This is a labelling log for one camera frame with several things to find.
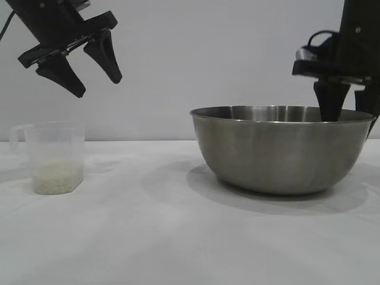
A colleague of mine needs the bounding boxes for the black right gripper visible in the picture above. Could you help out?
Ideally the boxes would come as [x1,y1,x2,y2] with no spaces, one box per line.
[292,0,380,140]

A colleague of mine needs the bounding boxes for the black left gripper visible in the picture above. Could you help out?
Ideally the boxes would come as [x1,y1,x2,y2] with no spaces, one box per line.
[5,0,123,99]

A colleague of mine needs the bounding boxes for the clear plastic measuring cup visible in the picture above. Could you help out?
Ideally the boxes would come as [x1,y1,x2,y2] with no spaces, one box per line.
[9,121,86,196]

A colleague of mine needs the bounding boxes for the stainless steel mixing bowl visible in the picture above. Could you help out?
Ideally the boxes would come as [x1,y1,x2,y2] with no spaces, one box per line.
[189,104,377,196]

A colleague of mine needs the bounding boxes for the white rice grains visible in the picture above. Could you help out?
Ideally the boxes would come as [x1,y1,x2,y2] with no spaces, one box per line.
[32,160,85,196]

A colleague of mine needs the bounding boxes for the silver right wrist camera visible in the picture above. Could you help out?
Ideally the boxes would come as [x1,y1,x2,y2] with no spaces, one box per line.
[295,31,341,63]

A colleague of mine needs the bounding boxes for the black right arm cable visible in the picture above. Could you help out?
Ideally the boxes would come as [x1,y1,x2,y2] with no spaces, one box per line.
[307,28,340,49]

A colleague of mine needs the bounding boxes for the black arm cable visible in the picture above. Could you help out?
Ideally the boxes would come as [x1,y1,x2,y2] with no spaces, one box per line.
[0,10,15,41]
[307,28,340,49]

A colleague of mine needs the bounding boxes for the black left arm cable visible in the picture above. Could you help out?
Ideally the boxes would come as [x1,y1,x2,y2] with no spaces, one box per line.
[0,10,15,41]

